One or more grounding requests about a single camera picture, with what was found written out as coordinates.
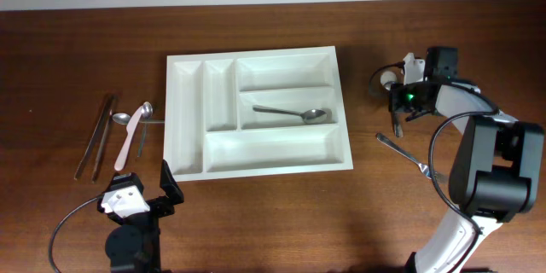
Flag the large steel spoon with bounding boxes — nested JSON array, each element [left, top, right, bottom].
[[380, 71, 404, 138], [253, 105, 328, 125]]

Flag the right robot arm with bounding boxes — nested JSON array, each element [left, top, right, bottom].
[[379, 47, 545, 272]]

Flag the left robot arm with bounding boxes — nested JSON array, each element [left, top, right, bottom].
[[97, 160, 184, 272]]

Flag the small steel teaspoon lying sideways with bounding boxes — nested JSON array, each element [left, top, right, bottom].
[[112, 113, 165, 125]]

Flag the steel fork lower right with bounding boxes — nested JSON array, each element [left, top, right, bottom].
[[375, 133, 433, 179]]

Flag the small steel teaspoon upright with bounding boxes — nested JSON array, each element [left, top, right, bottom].
[[137, 102, 154, 158]]

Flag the steel serrated tongs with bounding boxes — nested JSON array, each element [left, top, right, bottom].
[[73, 94, 115, 180]]

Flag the white plastic cutlery tray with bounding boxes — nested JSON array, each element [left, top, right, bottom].
[[163, 46, 353, 182]]

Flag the right black cable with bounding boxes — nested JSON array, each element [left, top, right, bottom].
[[368, 61, 500, 273]]

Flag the black cable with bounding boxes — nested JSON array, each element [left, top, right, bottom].
[[368, 61, 500, 273], [47, 195, 106, 273]]

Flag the left black cable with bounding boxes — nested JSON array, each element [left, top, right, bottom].
[[47, 195, 106, 273]]

